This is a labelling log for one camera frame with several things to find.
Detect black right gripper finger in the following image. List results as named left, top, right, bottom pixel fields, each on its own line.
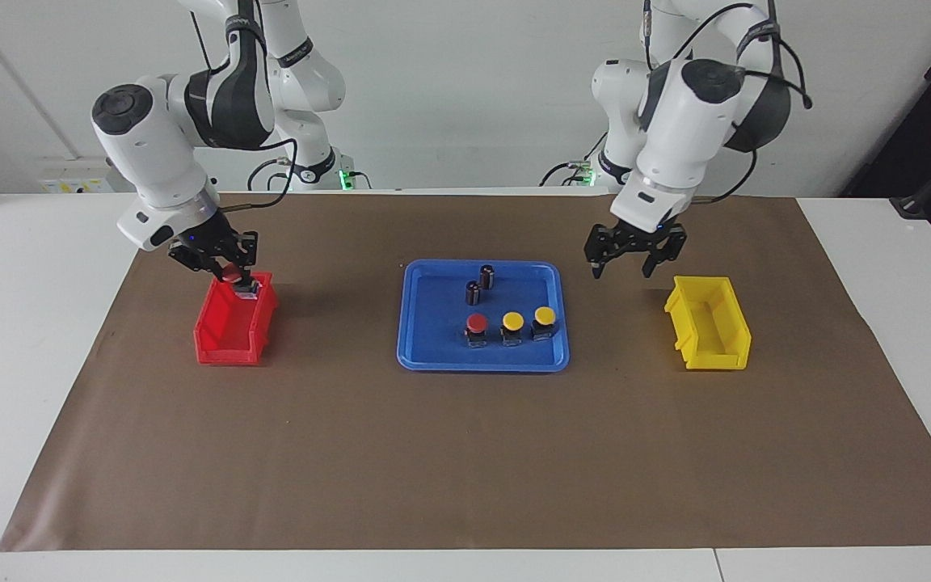
left=230, top=230, right=261, bottom=289
left=169, top=251, right=229, bottom=280

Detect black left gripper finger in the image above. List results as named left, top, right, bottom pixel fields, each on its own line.
left=643, top=224, right=688, bottom=280
left=583, top=224, right=621, bottom=281

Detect red plastic bin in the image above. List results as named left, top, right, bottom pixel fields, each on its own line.
left=193, top=270, right=280, bottom=367

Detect yellow plastic bin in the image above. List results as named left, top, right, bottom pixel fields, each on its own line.
left=663, top=276, right=753, bottom=372

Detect blue plastic tray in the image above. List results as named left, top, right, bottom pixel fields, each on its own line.
left=397, top=259, right=571, bottom=373

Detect brown paper table mat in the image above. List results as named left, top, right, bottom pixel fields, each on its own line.
left=0, top=192, right=931, bottom=553

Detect black left base cables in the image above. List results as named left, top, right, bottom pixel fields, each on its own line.
left=538, top=129, right=610, bottom=188

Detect black base cables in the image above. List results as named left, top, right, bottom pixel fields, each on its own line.
left=538, top=129, right=610, bottom=188
left=246, top=157, right=374, bottom=192

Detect black right base cables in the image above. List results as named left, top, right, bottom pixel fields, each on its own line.
left=246, top=157, right=374, bottom=192

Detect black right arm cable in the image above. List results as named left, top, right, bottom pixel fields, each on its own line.
left=219, top=137, right=299, bottom=213

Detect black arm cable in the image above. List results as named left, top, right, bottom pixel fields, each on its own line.
left=219, top=137, right=299, bottom=213
left=647, top=0, right=815, bottom=205

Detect white wall socket box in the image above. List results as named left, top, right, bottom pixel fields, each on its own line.
left=37, top=157, right=116, bottom=194

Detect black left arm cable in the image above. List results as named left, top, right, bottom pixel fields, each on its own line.
left=647, top=0, right=815, bottom=205

